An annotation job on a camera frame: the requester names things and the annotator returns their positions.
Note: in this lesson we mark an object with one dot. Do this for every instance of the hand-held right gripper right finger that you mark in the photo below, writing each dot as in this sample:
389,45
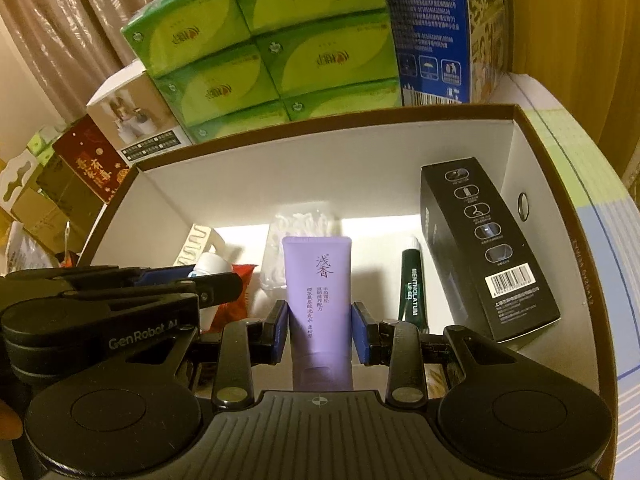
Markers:
360,332

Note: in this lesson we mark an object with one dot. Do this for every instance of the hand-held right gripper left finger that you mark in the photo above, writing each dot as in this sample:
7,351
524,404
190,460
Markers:
280,332

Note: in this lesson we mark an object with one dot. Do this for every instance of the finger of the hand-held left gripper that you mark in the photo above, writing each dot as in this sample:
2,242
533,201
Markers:
165,274
215,287

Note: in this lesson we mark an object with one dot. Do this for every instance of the small white bottle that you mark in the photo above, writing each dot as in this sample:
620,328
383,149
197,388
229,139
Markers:
212,262

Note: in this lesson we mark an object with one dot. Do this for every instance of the red snack packet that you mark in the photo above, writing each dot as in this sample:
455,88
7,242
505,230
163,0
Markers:
235,305

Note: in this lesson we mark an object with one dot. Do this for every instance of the white hair claw clip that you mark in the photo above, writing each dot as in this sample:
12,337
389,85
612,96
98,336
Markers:
197,242

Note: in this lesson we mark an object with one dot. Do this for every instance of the purple cream tube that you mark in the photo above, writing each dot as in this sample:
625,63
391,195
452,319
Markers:
317,280

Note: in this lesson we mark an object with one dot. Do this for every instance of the dark green lip balm tube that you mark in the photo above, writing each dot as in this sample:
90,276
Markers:
412,285

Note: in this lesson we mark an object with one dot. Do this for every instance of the clear case of floss picks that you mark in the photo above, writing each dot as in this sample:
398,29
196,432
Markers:
300,225

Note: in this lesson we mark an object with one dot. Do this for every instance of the brown cardboard storage box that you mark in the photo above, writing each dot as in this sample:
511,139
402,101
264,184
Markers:
350,185

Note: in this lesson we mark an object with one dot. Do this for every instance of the black product box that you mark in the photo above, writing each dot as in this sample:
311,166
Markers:
480,240

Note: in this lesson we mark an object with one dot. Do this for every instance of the person's left hand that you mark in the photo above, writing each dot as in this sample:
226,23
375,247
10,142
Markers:
6,420

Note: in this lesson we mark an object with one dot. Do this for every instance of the dark red gift box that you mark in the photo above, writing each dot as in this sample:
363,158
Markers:
95,165

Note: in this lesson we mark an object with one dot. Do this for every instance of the white product box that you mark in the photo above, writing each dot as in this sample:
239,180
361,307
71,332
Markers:
135,115

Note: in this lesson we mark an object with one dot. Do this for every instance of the stack of green tissue packs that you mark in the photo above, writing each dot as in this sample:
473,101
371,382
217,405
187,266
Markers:
260,40

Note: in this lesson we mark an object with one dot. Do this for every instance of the beige curtains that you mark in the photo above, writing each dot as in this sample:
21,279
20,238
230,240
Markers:
65,25

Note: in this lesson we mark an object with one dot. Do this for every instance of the blue carton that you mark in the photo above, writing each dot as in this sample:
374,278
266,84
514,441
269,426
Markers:
435,25

